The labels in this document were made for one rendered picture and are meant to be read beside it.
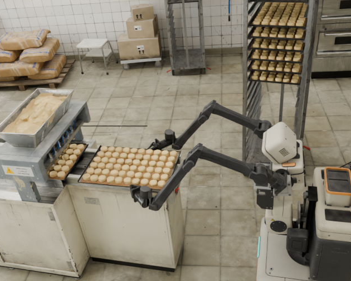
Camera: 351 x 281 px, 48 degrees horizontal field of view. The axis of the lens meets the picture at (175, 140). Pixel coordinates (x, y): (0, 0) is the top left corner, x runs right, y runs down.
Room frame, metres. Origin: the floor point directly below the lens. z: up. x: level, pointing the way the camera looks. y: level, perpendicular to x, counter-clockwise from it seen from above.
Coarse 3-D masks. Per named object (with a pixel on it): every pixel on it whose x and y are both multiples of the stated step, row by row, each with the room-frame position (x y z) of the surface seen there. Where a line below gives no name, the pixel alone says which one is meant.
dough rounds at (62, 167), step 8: (72, 144) 2.42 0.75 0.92; (80, 144) 2.41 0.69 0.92; (64, 152) 2.35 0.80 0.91; (72, 152) 2.34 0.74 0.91; (80, 152) 2.33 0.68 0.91; (64, 160) 2.24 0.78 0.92; (72, 160) 2.25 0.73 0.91; (56, 168) 2.15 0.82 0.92; (64, 168) 2.14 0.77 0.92; (48, 176) 2.10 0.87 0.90; (56, 176) 2.09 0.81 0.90; (64, 176) 2.08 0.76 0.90
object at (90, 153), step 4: (0, 144) 2.56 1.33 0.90; (88, 148) 2.38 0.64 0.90; (84, 152) 2.36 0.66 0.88; (88, 152) 2.35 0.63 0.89; (92, 152) 2.34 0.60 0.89; (84, 156) 2.36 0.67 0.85; (88, 156) 2.35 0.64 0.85; (92, 156) 2.34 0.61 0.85; (180, 156) 2.15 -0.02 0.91; (180, 160) 2.17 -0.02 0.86
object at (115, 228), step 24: (72, 192) 2.06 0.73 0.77; (96, 192) 2.01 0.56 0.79; (120, 192) 1.96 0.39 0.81; (96, 216) 2.03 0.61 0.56; (120, 216) 1.97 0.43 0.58; (144, 216) 1.92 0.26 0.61; (168, 216) 1.88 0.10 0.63; (96, 240) 2.04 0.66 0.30; (120, 240) 1.99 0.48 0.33; (144, 240) 1.93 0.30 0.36; (168, 240) 1.88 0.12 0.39; (120, 264) 2.04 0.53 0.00; (144, 264) 1.98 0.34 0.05; (168, 264) 1.89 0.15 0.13
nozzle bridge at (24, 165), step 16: (80, 112) 2.54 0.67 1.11; (64, 128) 2.23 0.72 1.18; (80, 128) 2.60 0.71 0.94; (48, 144) 2.06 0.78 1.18; (64, 144) 2.24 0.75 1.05; (0, 160) 1.96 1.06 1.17; (16, 160) 1.93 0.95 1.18; (32, 160) 1.92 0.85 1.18; (48, 160) 2.08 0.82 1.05; (0, 176) 1.98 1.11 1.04; (16, 176) 1.94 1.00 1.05; (32, 176) 1.91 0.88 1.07; (32, 192) 1.92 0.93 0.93
